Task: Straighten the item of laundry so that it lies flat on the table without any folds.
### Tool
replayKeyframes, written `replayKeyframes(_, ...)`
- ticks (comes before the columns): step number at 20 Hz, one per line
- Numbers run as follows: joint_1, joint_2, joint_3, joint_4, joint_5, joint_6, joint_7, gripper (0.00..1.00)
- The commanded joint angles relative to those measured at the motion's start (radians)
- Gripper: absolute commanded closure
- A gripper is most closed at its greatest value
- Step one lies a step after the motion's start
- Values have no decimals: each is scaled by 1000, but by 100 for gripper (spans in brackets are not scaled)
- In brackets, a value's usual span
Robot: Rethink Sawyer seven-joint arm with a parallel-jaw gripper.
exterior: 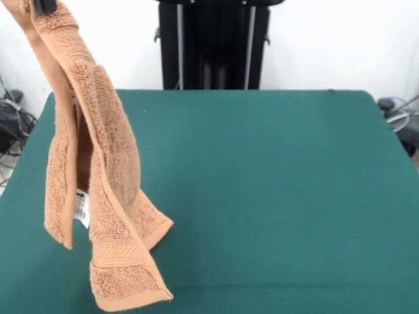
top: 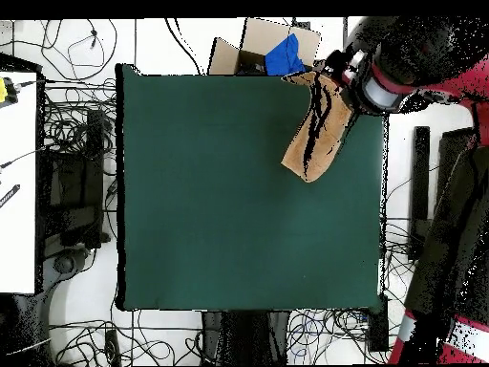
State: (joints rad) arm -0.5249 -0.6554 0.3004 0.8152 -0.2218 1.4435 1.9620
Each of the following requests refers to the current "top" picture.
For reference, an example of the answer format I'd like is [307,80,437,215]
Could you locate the black cable tangle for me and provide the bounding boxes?
[40,77,117,158]
[383,217,417,307]

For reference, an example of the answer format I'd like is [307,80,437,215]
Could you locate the black power strip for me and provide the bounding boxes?
[104,329,121,366]

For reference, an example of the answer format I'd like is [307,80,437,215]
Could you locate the brown cardboard box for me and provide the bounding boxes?
[207,17,327,76]

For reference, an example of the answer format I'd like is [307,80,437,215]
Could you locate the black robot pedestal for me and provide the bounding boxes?
[201,310,291,366]

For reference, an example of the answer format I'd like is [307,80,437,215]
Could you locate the black box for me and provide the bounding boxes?
[367,297,390,353]

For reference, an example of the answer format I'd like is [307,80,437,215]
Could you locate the black upright post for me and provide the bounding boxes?
[407,125,431,261]

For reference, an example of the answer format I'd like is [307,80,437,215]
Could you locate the black equipment stand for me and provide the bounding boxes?
[37,108,107,249]

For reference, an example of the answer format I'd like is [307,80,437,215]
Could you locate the orange terry towel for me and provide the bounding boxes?
[280,71,354,184]

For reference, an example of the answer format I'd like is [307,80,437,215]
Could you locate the blue cloth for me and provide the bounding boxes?
[264,32,307,76]

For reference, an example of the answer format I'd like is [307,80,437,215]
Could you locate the dark green table cloth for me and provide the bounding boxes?
[115,63,392,312]

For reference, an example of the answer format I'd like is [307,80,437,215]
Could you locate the yellow black tool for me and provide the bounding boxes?
[0,76,19,105]

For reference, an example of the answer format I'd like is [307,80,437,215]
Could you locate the white table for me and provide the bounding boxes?
[0,70,39,295]

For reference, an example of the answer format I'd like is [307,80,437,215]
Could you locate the black bar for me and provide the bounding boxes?
[0,183,21,209]

